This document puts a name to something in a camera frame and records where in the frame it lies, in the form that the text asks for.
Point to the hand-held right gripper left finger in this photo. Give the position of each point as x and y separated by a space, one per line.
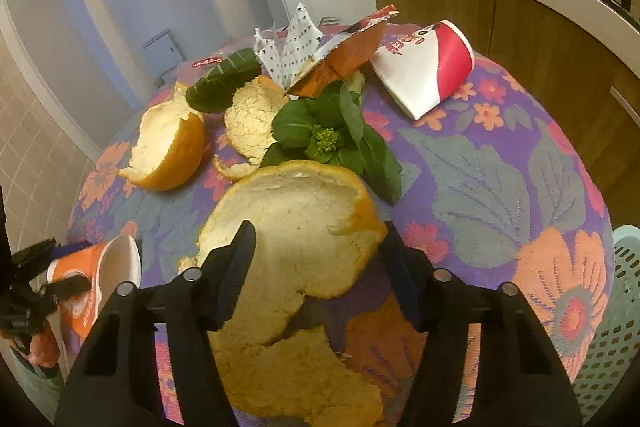
239 277

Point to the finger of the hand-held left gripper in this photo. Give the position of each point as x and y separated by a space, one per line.
70 285
32 253

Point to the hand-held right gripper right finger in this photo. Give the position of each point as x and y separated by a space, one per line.
400 287

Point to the orange paper cup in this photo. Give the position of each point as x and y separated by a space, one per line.
112 267

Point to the large curled orange peel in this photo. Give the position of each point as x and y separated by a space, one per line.
295 217

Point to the clear plastic wrapper red label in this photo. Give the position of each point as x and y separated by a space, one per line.
210 62

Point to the teal plastic basket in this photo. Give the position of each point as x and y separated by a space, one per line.
610 347

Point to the white heart print paper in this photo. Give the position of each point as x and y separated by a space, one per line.
292 42

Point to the person's left forearm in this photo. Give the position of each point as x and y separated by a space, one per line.
35 392

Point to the person's left hand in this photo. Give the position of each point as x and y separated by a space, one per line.
44 349

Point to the small orange peel strip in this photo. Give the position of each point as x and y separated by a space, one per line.
232 169

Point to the floral tablecloth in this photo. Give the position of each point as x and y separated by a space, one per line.
475 207

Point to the flat orange peel piece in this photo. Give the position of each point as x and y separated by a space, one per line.
305 387

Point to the cupped orange peel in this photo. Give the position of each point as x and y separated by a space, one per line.
167 147

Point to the white pith orange peel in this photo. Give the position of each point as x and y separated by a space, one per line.
250 117

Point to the green leafy vegetable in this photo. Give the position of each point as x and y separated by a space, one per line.
300 127

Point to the dark green vegetable leaf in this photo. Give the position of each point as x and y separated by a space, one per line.
220 82

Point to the red and white paper cup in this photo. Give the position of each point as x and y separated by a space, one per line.
425 72

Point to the orange snack wrapper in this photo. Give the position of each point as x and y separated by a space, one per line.
350 57

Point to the wooden kitchen cabinet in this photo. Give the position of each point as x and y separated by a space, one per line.
550 47

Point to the white wall box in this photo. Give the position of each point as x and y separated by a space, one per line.
162 52

